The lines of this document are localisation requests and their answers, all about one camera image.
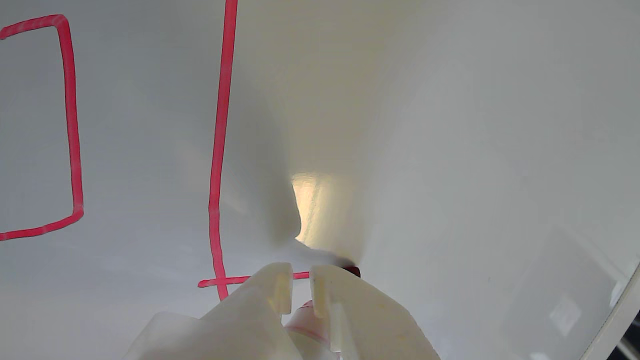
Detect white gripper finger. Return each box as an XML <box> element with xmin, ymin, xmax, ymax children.
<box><xmin>122</xmin><ymin>262</ymin><xmax>303</xmax><ymax>360</ymax></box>
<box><xmin>308</xmin><ymin>264</ymin><xmax>441</xmax><ymax>360</ymax></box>

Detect red marker pen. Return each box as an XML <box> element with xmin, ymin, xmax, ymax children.
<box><xmin>284</xmin><ymin>266</ymin><xmax>361</xmax><ymax>360</ymax></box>

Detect large whiteboard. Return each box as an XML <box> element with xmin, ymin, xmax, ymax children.
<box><xmin>0</xmin><ymin>0</ymin><xmax>640</xmax><ymax>360</ymax></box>

